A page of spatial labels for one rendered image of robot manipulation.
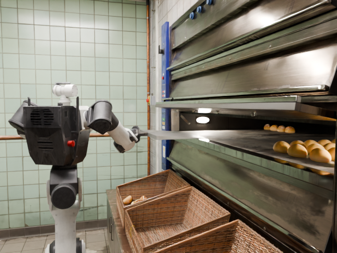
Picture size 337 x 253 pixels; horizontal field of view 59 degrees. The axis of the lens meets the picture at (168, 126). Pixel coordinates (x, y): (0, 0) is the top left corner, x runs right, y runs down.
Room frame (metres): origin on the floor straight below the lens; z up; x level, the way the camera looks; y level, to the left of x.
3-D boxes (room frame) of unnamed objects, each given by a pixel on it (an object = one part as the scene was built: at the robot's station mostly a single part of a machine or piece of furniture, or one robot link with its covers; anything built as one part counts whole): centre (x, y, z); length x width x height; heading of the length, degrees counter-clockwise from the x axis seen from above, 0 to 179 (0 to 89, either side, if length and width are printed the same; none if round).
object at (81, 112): (1.54, 0.56, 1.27); 0.34 x 0.30 x 0.36; 79
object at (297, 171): (1.80, -0.30, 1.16); 1.80 x 0.06 x 0.04; 16
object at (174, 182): (2.27, 0.14, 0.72); 0.56 x 0.49 x 0.28; 15
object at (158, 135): (2.29, -0.01, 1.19); 0.55 x 0.36 x 0.03; 17
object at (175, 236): (1.71, -0.02, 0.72); 0.56 x 0.49 x 0.28; 17
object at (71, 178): (1.51, 0.53, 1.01); 0.28 x 0.13 x 0.18; 17
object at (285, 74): (1.79, -0.28, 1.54); 1.79 x 0.11 x 0.19; 16
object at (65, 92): (1.60, 0.54, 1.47); 0.10 x 0.07 x 0.09; 79
